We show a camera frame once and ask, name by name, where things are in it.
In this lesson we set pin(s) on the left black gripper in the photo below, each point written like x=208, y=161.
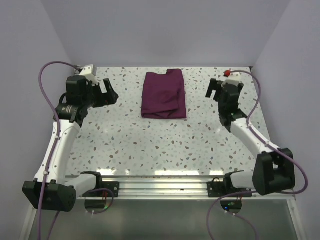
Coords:
x=110, y=97

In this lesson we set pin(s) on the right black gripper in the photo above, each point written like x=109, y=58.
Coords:
x=214, y=85

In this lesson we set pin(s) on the purple surgical cloth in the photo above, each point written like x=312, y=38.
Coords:
x=164, y=96

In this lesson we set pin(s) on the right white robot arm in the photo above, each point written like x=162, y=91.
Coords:
x=273, y=171

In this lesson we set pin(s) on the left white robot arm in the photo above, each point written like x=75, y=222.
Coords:
x=49, y=189

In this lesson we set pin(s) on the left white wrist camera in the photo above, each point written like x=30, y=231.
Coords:
x=89, y=72

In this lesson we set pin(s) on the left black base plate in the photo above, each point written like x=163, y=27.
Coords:
x=113, y=186

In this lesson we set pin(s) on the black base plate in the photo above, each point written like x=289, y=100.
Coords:
x=217, y=188
x=113, y=186

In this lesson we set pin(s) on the aluminium mounting rail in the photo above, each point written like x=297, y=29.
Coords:
x=164, y=187

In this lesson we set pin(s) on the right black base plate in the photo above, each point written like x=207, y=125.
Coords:
x=217, y=188

